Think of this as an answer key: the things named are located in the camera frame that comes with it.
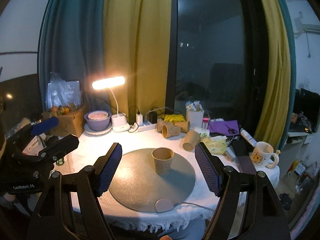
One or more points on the yellow tissue pack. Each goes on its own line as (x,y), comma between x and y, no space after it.
(216,145)

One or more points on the patterned cup front lying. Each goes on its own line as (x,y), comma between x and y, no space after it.
(170,130)

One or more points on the patterned brown paper cup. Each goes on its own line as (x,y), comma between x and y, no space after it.
(162,158)

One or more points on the plain brown cup back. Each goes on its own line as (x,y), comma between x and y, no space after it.
(183,125)

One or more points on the teal curtain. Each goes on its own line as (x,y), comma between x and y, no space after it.
(71,45)

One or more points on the white tablecloth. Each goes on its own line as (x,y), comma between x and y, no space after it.
(199,205)

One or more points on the white basket with packets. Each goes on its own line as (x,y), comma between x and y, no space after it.
(194,113)

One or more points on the dark phone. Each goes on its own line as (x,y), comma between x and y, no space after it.
(245,165)

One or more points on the round grey heating mat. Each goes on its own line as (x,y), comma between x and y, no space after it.
(137,186)

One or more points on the white green printed cup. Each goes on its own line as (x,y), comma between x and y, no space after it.
(202,131)

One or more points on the patterned cup back lying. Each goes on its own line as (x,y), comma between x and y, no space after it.
(160,124)

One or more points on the yellow curtain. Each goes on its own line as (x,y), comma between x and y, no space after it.
(136,46)

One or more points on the white tube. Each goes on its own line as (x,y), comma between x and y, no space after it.
(248,137)

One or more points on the white charger plug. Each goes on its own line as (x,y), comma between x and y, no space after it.
(139,119)

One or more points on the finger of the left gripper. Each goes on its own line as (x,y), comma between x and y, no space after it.
(22,136)
(55,152)

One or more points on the yellow plastic bag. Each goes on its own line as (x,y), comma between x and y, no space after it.
(174,118)

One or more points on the purple bowl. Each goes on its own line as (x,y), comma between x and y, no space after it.
(98,120)

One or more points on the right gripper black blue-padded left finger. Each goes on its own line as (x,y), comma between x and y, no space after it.
(53,218)

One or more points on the black charger adapter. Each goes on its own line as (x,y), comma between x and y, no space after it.
(153,116)

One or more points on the white power strip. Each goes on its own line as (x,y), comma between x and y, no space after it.
(146,126)

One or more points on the purple cloth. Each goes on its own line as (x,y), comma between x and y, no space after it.
(219,127)

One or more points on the pink-capped small bottle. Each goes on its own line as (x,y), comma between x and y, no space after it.
(205,122)

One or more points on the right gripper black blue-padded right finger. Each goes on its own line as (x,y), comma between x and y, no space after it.
(263,215)

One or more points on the white bear mug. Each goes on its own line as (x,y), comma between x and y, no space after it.
(263,155)

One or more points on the plain brown cup lying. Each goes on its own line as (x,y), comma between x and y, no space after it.
(190,140)

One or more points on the white desk lamp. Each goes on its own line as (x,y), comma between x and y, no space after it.
(119,120)

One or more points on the black scissors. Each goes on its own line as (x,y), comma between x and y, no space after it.
(231,130)

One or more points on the cardboard box with fruit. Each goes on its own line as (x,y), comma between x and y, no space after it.
(71,123)

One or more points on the patterned cup lying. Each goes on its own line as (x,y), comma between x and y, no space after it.
(170,130)
(160,124)

